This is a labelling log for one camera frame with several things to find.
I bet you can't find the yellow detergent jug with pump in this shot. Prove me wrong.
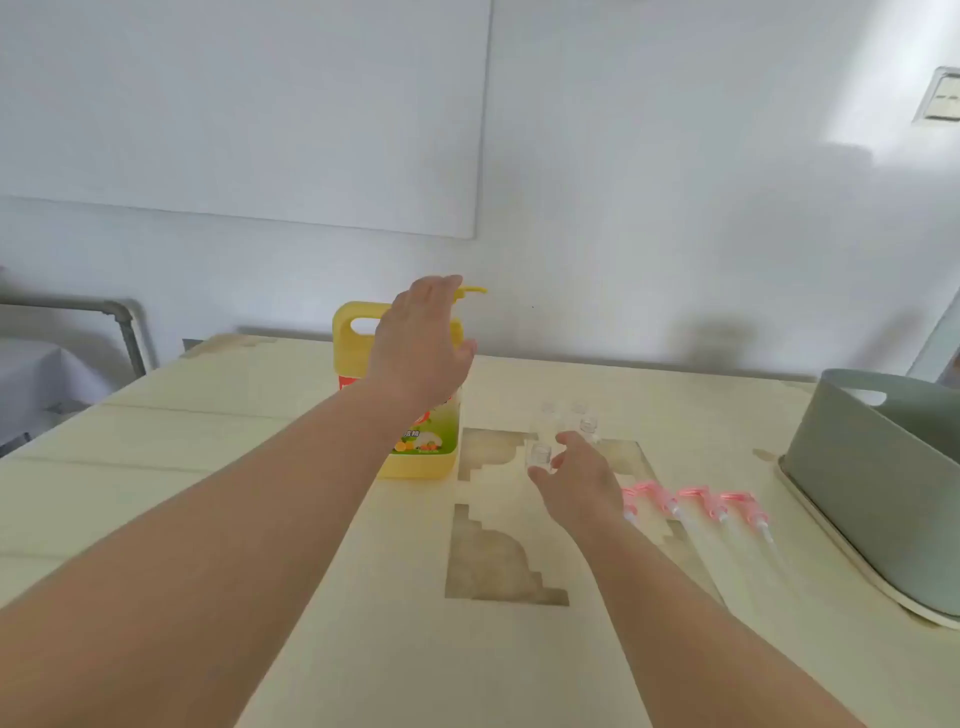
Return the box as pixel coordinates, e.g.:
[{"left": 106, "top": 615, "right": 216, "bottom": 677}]
[{"left": 332, "top": 284, "right": 489, "bottom": 481}]

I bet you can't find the person's right forearm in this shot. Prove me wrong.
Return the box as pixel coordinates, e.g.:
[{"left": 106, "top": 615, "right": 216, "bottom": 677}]
[{"left": 577, "top": 509, "right": 871, "bottom": 728}]

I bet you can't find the person's left forearm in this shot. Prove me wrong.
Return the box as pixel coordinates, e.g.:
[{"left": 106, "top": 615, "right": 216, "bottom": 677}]
[{"left": 0, "top": 378, "right": 429, "bottom": 728}]

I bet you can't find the white wall switch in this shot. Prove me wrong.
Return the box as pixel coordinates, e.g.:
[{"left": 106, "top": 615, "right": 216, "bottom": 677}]
[{"left": 912, "top": 65, "right": 960, "bottom": 125}]

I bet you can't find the white tablecloth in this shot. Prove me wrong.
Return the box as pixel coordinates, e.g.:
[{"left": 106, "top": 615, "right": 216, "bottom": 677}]
[{"left": 0, "top": 337, "right": 114, "bottom": 451}]

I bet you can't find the person's right hand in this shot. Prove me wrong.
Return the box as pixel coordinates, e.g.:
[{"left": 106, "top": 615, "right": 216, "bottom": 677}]
[{"left": 527, "top": 431, "right": 625, "bottom": 530}]

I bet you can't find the grey metal pipe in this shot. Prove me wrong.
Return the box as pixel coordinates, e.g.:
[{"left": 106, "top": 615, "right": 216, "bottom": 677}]
[{"left": 0, "top": 297, "right": 151, "bottom": 379}]

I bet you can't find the white wall board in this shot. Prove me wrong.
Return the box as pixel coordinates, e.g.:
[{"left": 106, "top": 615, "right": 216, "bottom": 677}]
[{"left": 0, "top": 0, "right": 494, "bottom": 241}]

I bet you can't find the grey-green plastic basket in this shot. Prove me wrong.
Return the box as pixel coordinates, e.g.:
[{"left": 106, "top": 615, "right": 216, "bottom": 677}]
[{"left": 779, "top": 368, "right": 960, "bottom": 616}]

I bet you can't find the person's left hand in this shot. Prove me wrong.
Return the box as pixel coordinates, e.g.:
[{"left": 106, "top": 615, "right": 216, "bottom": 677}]
[{"left": 365, "top": 274, "right": 479, "bottom": 410}]

